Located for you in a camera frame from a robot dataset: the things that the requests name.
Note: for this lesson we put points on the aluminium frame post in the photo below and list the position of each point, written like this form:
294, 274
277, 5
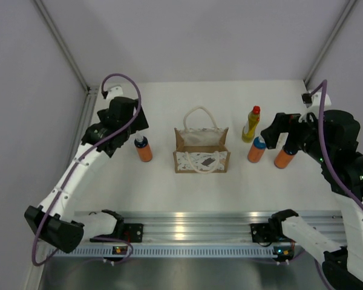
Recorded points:
60, 42
338, 25

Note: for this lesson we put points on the dark blue pump bottle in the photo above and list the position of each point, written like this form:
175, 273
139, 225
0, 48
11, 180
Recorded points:
143, 148
284, 157

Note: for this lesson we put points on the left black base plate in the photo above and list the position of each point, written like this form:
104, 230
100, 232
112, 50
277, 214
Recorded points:
133, 233

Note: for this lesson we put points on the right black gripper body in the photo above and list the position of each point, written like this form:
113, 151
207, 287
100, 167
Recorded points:
304, 134

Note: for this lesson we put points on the left aluminium frame post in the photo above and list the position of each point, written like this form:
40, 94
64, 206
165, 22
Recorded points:
60, 42

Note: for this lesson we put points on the right aluminium frame post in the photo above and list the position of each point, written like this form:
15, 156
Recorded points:
338, 25

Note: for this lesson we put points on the burlap canvas tote bag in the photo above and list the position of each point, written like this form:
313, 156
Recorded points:
201, 150

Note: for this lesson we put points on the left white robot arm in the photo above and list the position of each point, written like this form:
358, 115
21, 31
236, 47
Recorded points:
53, 220

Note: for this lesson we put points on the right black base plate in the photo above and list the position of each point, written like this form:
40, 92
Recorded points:
263, 233

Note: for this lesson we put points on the yellow bottle red cap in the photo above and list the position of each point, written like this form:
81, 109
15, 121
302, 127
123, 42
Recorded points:
248, 133

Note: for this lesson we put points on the slotted grey cable duct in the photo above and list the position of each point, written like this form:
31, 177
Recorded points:
147, 251

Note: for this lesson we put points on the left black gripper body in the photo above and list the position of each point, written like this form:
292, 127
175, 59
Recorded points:
127, 132

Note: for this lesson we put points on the aluminium mounting rail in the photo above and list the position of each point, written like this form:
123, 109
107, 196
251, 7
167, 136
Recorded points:
218, 227

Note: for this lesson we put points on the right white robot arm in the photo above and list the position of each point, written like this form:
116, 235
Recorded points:
330, 138

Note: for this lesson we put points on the light blue pump bottle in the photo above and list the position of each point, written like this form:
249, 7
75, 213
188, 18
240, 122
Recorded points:
257, 150

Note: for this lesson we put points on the dark blue front pump bottle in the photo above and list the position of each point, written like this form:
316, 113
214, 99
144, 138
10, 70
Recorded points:
284, 157

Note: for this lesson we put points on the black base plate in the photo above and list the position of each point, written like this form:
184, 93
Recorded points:
133, 233
263, 233

